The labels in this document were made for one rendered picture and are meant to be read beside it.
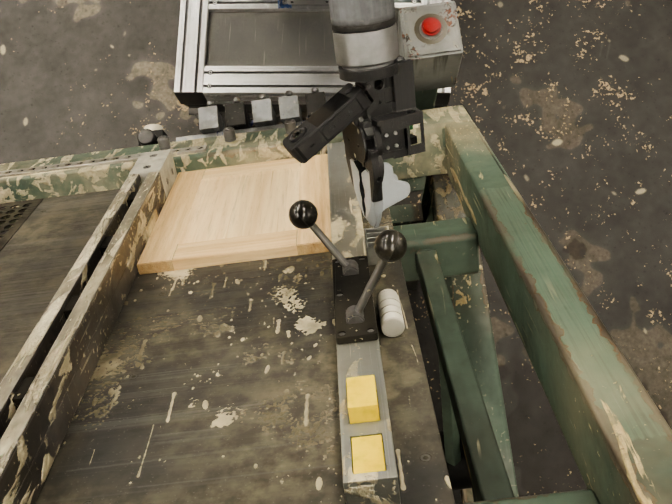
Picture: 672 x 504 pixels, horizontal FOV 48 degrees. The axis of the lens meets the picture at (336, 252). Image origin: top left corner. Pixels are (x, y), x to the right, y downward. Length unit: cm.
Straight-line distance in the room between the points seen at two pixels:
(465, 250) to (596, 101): 144
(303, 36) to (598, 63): 99
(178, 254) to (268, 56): 129
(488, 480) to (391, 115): 43
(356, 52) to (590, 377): 43
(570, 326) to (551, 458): 155
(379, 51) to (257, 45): 157
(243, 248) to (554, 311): 52
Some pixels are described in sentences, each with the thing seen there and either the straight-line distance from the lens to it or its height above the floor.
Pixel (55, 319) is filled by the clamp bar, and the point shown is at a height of 142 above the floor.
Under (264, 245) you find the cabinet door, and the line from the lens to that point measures 119.
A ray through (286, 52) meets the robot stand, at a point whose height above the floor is 21.
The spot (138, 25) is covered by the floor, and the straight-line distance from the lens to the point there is 281.
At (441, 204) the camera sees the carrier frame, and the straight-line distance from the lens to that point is 162.
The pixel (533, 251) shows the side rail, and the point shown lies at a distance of 103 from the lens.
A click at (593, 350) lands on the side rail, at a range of 84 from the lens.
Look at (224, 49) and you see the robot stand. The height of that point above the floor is 21.
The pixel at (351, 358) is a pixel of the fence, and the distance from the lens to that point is 85.
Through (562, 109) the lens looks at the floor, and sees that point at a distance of 261.
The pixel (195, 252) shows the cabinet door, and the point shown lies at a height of 120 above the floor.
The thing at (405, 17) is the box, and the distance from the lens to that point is 162.
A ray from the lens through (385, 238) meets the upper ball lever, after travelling 84.
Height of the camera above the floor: 235
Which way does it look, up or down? 78 degrees down
